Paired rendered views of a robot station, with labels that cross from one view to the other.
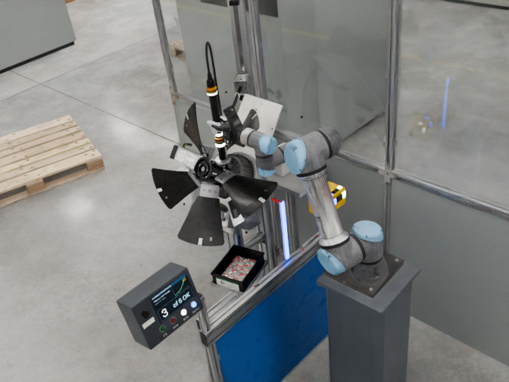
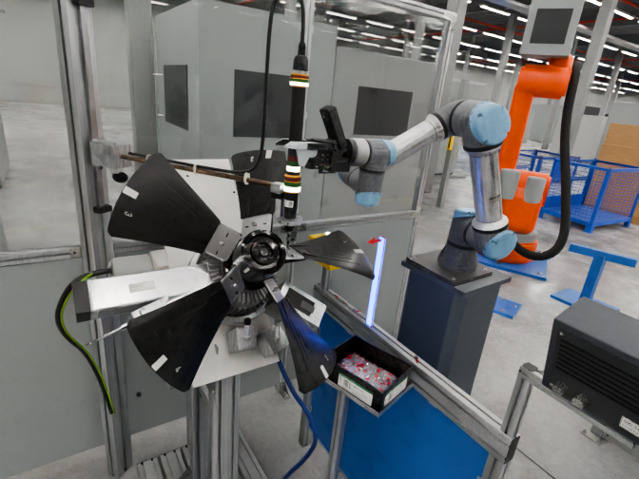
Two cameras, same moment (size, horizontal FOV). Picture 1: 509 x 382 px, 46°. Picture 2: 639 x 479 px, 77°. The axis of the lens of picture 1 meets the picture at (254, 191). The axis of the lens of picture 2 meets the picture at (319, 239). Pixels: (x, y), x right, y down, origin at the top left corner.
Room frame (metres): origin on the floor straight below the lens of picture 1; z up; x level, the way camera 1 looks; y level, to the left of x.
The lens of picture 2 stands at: (2.10, 1.12, 1.60)
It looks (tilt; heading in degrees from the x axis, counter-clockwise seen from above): 20 degrees down; 278
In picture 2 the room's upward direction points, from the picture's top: 6 degrees clockwise
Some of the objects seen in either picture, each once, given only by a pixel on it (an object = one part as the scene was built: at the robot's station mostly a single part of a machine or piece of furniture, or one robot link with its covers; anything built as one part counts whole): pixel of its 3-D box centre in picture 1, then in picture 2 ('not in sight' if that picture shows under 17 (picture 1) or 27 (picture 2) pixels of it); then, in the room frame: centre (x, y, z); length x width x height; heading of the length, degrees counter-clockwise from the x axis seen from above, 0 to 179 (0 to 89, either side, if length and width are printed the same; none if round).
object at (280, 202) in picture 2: (222, 150); (287, 203); (2.33, 0.12, 1.32); 0.09 x 0.07 x 0.10; 168
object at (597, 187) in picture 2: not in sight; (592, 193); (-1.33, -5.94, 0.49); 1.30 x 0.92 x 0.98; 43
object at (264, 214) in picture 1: (264, 230); (202, 375); (2.65, -0.03, 0.58); 0.09 x 0.05 x 1.15; 43
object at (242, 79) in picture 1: (242, 82); (109, 154); (2.93, -0.01, 1.37); 0.10 x 0.07 x 0.09; 168
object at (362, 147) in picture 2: (249, 136); (353, 151); (2.18, -0.01, 1.46); 0.08 x 0.05 x 0.08; 133
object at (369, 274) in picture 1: (368, 261); (459, 252); (1.75, -0.42, 1.07); 0.15 x 0.15 x 0.10
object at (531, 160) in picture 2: not in sight; (531, 179); (-0.60, -6.66, 0.49); 1.27 x 0.88 x 0.98; 43
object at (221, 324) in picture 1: (275, 278); (389, 350); (1.99, -0.05, 0.82); 0.90 x 0.04 x 0.08; 133
